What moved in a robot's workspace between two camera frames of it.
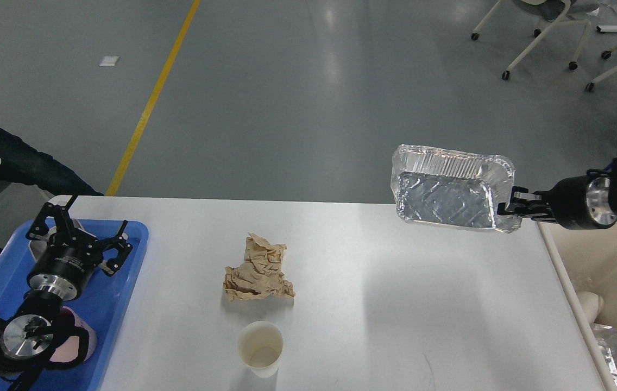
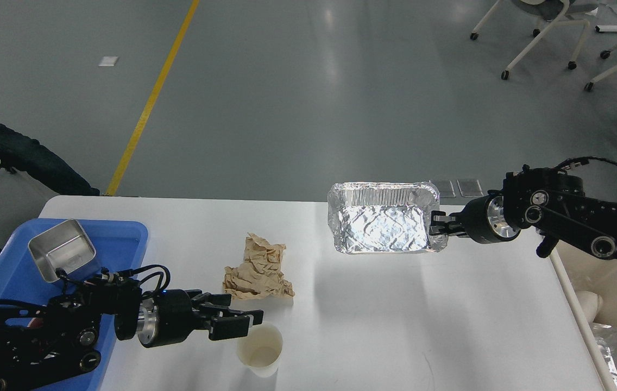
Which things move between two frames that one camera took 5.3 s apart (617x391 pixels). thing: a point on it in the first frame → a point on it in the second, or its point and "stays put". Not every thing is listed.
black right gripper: x=586 y=202 → x=483 y=218
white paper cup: x=260 y=345 stays put
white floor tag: x=109 y=61 stays put
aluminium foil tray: x=440 y=187 → x=383 y=216
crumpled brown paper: x=260 y=274 stays put
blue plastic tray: x=105 y=302 stays put
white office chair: x=558 y=13 stays put
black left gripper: x=70 y=258 → x=167 y=316
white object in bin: x=592 y=304 stays put
